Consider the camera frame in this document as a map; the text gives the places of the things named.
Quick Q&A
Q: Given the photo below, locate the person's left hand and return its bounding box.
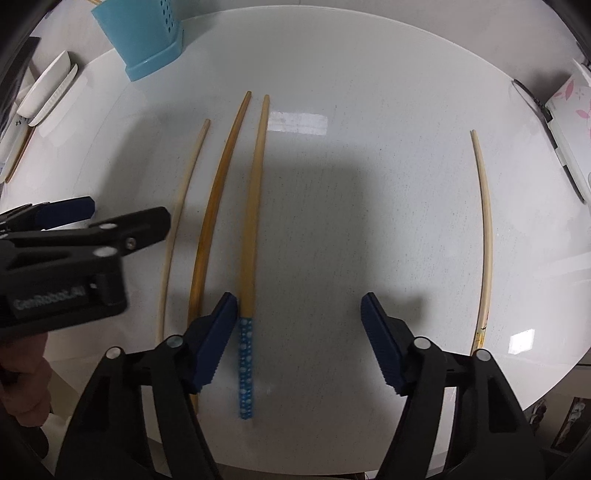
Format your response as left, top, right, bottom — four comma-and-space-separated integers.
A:
0, 331, 52, 426

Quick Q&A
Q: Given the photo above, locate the dark brown chopstick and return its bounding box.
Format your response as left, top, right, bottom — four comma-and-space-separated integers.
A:
187, 91, 253, 414

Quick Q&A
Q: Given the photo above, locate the black power cable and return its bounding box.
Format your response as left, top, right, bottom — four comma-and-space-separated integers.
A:
512, 78, 553, 122

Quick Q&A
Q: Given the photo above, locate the white ribbed lid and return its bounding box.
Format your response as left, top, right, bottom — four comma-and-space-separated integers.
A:
28, 64, 79, 128

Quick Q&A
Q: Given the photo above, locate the blue plastic utensil holder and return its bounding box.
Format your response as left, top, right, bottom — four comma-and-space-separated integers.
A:
91, 0, 185, 82

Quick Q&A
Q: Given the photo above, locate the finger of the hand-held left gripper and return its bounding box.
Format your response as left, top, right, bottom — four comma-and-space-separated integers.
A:
0, 196, 96, 232
0, 207, 172, 278

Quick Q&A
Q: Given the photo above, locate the blue dotted handle chopstick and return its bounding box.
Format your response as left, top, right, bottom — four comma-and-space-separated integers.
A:
238, 94, 271, 420

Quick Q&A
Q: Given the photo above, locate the pale chopstick with dark print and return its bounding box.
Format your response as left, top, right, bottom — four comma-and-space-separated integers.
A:
469, 130, 495, 357

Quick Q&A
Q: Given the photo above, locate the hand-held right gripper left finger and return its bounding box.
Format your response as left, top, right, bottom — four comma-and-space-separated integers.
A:
55, 292, 239, 480

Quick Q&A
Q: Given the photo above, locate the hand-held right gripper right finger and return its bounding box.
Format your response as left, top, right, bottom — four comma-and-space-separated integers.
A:
361, 292, 548, 480

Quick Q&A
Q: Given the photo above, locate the white patterned bowl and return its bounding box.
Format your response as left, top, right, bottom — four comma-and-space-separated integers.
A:
0, 113, 33, 180

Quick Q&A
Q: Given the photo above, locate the pale slim chopstick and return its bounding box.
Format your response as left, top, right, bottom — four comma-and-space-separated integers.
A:
157, 119, 212, 344

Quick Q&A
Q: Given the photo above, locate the white appliance with pink flowers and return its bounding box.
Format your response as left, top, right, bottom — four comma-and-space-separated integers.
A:
545, 58, 591, 205

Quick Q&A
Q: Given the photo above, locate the large white bowl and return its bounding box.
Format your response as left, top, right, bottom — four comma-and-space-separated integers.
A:
17, 50, 71, 116

